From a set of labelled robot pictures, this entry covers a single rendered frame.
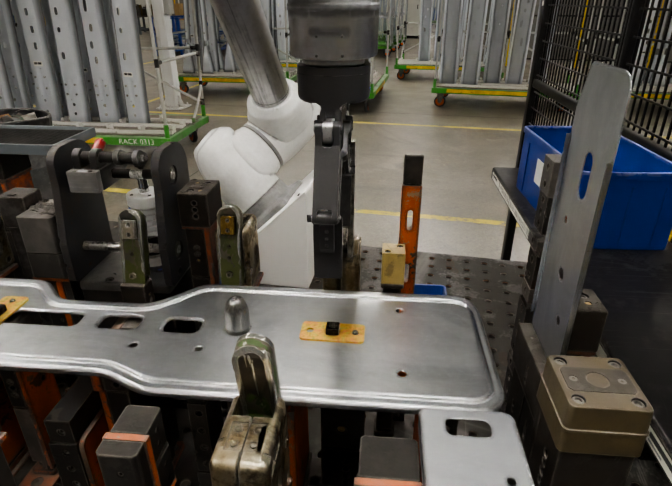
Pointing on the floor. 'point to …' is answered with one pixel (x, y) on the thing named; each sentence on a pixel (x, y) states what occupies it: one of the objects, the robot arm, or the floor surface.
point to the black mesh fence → (638, 1)
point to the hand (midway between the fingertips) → (334, 239)
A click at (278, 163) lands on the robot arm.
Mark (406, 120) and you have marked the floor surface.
